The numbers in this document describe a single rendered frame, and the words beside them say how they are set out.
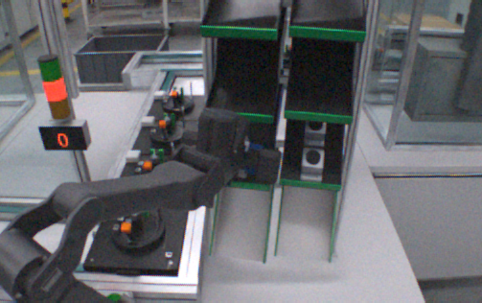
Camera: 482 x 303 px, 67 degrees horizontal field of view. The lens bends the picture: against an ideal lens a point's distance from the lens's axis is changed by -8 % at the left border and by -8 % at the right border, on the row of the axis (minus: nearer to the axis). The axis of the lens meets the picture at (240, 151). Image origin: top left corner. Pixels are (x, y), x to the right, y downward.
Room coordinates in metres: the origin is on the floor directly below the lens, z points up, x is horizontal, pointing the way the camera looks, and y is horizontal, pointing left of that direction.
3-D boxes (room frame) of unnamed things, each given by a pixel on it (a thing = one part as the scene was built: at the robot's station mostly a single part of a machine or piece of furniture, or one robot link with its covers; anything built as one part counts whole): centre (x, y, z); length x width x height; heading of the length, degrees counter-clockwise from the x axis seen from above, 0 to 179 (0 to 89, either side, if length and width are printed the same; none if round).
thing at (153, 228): (0.74, 0.27, 0.98); 0.14 x 0.14 x 0.02
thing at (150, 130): (1.24, 0.26, 1.01); 0.24 x 0.24 x 0.13; 0
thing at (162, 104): (1.48, 0.26, 1.01); 0.24 x 0.24 x 0.13; 0
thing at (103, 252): (0.74, 0.27, 0.96); 0.24 x 0.24 x 0.02; 0
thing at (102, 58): (2.79, 0.87, 0.73); 0.62 x 0.42 x 0.23; 90
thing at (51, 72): (0.85, 0.46, 1.38); 0.05 x 0.05 x 0.05
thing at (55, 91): (0.85, 0.46, 1.33); 0.05 x 0.05 x 0.05
